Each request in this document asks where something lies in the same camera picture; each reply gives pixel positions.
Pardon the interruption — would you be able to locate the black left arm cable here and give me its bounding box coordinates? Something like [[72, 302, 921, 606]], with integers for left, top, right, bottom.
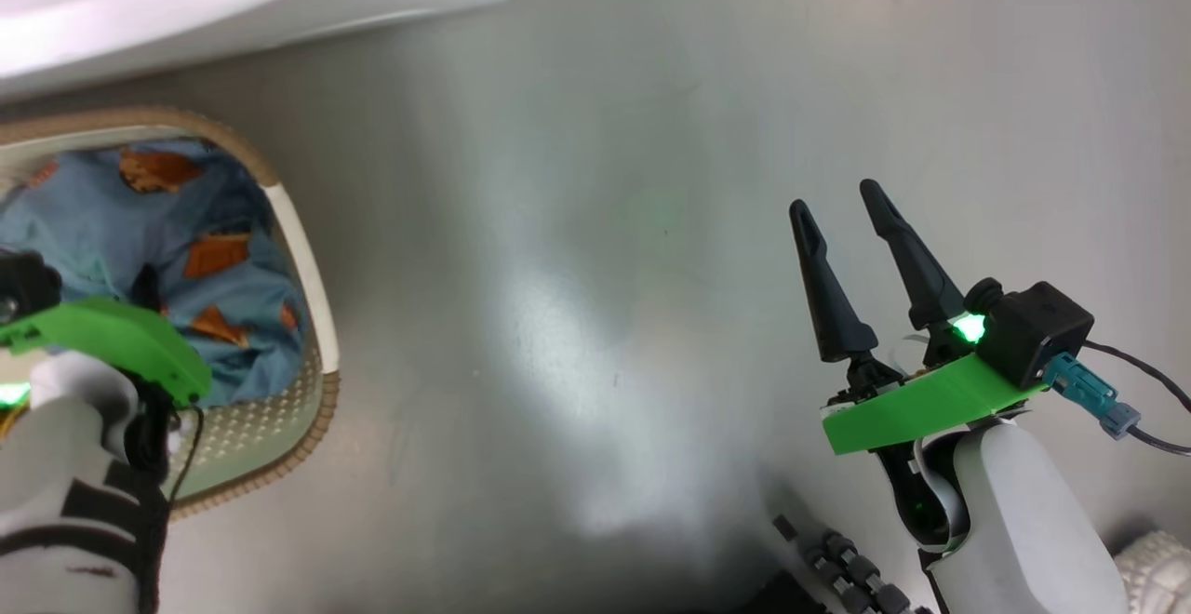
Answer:
[[167, 407, 206, 503]]

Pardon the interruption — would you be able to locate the cream perforated laundry basket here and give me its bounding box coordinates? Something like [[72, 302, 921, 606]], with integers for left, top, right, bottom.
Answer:
[[0, 107, 341, 519]]

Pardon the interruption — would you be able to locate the white front-load washing machine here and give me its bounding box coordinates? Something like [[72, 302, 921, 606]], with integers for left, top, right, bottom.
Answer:
[[0, 0, 564, 99]]

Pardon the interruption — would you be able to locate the black segmented cable chain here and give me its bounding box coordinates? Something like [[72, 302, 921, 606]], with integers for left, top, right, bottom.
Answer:
[[772, 514, 917, 614]]

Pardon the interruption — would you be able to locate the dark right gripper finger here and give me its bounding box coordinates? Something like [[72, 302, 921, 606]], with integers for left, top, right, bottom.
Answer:
[[789, 199, 880, 364], [859, 179, 969, 331]]

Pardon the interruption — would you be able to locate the blue garment with orange print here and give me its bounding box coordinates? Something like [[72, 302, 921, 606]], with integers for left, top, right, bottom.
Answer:
[[0, 138, 310, 410]]

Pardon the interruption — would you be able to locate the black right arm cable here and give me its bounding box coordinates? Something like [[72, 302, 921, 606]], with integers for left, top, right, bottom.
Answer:
[[1084, 340, 1191, 457]]

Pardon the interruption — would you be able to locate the teal cable connector plug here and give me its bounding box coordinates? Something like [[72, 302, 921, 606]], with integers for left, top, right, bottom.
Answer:
[[1042, 354, 1142, 440]]

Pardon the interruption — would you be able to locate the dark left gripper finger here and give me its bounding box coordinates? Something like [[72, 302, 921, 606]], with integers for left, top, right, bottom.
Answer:
[[130, 263, 168, 315]]

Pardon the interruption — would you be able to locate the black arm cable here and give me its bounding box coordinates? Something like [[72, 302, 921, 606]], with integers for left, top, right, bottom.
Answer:
[[167, 407, 206, 503], [1084, 340, 1191, 457]]

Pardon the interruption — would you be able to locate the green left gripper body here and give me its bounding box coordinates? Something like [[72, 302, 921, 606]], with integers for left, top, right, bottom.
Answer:
[[0, 296, 213, 408]]

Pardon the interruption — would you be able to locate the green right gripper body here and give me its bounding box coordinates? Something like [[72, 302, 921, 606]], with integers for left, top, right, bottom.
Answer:
[[821, 314, 1048, 457]]

